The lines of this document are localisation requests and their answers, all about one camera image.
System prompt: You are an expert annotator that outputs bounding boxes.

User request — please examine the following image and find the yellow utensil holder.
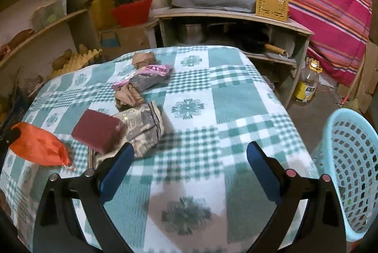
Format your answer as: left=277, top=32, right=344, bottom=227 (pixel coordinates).
left=255, top=0, right=289, bottom=22

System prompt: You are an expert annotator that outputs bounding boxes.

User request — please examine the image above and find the black frying pan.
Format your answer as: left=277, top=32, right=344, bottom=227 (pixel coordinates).
left=236, top=34, right=289, bottom=56

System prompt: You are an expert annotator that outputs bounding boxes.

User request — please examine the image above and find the cardboard box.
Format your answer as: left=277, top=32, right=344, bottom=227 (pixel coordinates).
left=99, top=23, right=155, bottom=60

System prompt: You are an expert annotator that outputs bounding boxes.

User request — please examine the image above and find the light blue plastic basket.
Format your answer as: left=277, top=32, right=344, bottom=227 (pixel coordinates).
left=310, top=108, right=378, bottom=242

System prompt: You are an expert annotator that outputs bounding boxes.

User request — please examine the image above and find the maroon block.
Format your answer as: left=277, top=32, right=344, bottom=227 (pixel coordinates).
left=72, top=110, right=123, bottom=155

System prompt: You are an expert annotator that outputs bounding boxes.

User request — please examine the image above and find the green checked tablecloth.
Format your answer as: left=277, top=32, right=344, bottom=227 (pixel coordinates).
left=0, top=45, right=321, bottom=253

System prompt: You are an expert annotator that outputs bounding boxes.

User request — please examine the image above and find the red plastic basket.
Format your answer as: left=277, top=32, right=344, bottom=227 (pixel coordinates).
left=110, top=0, right=153, bottom=28

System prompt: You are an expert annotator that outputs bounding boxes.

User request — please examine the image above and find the egg carton tray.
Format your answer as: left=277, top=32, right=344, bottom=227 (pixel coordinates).
left=47, top=45, right=103, bottom=79

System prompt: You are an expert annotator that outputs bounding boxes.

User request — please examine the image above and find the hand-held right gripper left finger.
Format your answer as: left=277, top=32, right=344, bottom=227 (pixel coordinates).
left=32, top=142, right=136, bottom=253

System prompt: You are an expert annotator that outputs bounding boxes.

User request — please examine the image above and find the red striped cloth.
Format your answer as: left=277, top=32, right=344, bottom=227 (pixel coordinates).
left=165, top=0, right=374, bottom=87

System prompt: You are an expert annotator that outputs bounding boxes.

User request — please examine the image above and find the orange snack wrapper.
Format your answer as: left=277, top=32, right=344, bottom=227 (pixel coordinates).
left=9, top=122, right=73, bottom=168

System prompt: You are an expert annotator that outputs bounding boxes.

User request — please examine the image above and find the cream plastic bucket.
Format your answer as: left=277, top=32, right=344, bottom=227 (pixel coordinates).
left=150, top=0, right=173, bottom=10

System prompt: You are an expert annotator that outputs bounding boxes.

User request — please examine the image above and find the dark blue crate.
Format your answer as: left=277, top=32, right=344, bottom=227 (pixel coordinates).
left=0, top=88, right=32, bottom=129

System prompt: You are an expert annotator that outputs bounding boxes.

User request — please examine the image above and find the brown paper ball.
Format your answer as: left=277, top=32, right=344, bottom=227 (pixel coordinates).
left=131, top=51, right=157, bottom=68

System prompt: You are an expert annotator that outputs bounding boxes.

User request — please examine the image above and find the brown paper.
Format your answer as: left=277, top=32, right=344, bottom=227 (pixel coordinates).
left=115, top=84, right=145, bottom=109

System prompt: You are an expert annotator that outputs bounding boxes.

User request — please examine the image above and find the small oil bottle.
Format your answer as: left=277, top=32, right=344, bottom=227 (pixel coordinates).
left=294, top=61, right=321, bottom=106

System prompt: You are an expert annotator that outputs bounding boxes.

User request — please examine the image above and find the pink grey wrapper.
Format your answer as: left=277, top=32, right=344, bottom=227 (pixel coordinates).
left=112, top=64, right=173, bottom=93

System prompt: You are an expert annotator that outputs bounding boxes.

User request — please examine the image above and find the clear plastic container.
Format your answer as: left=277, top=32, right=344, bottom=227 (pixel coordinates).
left=32, top=0, right=65, bottom=31

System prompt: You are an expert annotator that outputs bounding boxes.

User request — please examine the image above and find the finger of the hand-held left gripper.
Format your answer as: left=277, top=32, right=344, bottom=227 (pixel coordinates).
left=0, top=124, right=24, bottom=151

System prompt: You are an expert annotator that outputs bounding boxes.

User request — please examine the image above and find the low wooden cabinet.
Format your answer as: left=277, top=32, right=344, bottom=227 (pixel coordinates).
left=154, top=8, right=315, bottom=107

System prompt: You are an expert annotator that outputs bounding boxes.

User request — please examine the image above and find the pile of sweet potatoes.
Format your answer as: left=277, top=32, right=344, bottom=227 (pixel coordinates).
left=0, top=29, right=35, bottom=56

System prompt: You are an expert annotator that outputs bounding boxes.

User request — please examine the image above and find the small steel pot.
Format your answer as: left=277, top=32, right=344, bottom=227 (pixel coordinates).
left=177, top=23, right=207, bottom=46

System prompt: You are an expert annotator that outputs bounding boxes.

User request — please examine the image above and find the wooden shelf unit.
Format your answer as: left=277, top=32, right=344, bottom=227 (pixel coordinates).
left=0, top=0, right=103, bottom=112

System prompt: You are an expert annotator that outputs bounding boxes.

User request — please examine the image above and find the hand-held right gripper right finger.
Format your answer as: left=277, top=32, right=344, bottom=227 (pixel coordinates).
left=246, top=141, right=347, bottom=253

